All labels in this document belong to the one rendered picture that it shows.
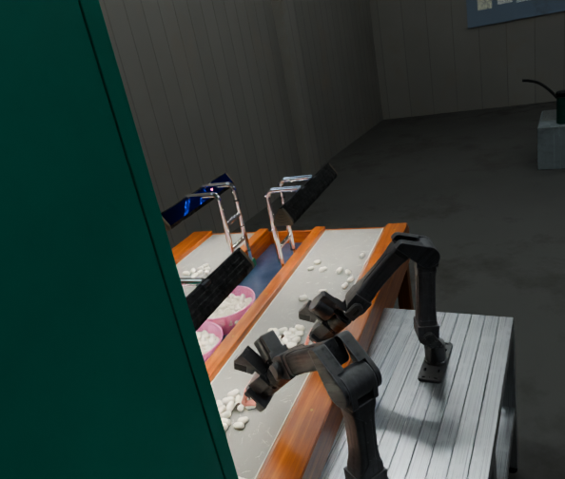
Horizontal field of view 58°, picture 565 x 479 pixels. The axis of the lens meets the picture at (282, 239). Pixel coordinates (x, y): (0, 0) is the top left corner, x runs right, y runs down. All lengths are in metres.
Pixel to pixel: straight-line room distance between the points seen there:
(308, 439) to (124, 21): 3.62
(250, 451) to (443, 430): 0.51
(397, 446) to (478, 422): 0.23
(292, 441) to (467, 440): 0.44
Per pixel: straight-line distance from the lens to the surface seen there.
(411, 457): 1.41
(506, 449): 1.94
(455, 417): 1.51
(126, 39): 4.35
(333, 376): 0.98
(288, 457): 1.32
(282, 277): 2.15
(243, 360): 1.30
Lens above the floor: 1.68
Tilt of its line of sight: 21 degrees down
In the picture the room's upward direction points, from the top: 12 degrees counter-clockwise
